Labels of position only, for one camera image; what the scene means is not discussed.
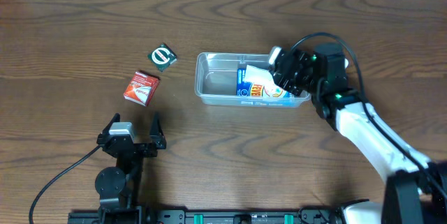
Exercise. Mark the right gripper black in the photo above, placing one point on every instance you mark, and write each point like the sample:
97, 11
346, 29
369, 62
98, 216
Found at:
284, 74

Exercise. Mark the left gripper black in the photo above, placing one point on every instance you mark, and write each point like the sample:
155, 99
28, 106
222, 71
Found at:
138, 147

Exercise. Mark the white green medicine box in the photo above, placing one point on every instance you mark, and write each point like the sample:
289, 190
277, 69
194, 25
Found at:
259, 76

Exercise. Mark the red Panadol box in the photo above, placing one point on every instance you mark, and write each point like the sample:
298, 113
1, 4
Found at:
141, 88

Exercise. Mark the blue Kool Fever box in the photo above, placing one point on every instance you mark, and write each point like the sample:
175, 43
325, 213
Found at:
257, 90

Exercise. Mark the green Zam-Buk box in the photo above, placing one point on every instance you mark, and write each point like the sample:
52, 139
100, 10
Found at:
162, 57

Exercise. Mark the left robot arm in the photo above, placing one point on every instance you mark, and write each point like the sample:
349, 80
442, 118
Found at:
118, 185

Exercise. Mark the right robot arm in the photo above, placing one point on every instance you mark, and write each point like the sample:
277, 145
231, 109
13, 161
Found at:
415, 186

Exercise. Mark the clear plastic container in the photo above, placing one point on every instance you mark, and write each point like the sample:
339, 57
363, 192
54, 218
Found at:
216, 81

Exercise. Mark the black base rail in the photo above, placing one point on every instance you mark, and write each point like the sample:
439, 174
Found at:
209, 217

